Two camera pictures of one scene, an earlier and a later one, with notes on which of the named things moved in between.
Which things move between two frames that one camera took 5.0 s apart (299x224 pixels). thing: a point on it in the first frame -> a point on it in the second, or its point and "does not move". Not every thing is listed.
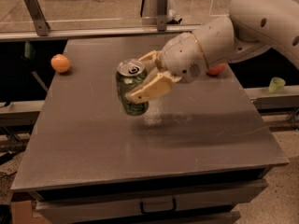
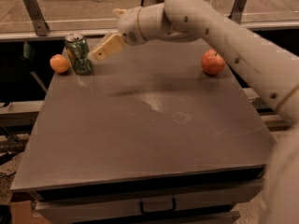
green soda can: [129, 74] -> [78, 49]
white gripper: [182, 59] -> [129, 25]
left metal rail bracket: [42, 28] does not move
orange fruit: [60, 63] does not move
